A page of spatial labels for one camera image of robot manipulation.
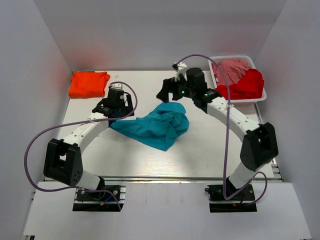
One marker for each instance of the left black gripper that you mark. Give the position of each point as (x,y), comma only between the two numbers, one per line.
(127,107)

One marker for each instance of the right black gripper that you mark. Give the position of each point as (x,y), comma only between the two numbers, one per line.
(171,86)

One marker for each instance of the teal t-shirt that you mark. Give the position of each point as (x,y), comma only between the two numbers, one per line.
(159,129)

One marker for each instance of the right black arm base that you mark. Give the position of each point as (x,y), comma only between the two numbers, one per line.
(241,203)

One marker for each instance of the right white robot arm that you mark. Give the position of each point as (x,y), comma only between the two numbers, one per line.
(259,142)

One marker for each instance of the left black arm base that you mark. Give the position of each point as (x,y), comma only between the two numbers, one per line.
(100,201)

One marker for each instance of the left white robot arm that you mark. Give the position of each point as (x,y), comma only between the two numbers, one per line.
(63,160)

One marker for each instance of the folded orange t-shirt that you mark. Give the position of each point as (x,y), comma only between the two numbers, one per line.
(88,84)

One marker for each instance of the pink t-shirt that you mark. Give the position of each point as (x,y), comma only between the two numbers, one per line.
(230,70)

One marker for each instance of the red t-shirt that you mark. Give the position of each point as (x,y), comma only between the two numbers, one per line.
(250,86)

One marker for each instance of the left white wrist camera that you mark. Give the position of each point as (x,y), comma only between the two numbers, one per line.
(117,86)

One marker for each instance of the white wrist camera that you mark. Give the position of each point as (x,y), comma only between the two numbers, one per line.
(117,86)
(180,69)

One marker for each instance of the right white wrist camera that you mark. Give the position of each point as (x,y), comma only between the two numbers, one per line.
(180,69)

